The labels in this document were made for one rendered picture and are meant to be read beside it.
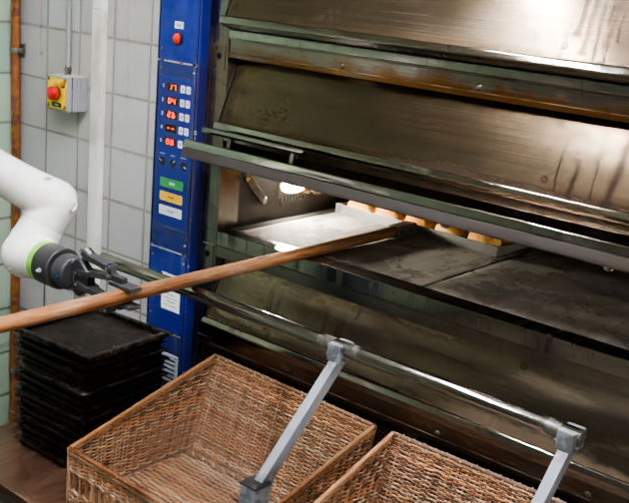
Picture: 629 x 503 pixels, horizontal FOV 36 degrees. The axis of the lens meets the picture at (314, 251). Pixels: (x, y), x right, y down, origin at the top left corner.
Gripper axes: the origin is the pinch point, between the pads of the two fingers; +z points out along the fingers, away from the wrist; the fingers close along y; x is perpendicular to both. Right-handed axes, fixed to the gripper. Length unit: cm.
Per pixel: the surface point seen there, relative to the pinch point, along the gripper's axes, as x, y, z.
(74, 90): -48, -28, -85
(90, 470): -6, 49, -17
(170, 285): -10.5, -0.4, 1.7
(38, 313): 21.3, -0.7, 1.4
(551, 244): -42, -22, 70
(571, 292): -88, 1, 55
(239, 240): -55, 2, -22
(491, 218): -42, -24, 57
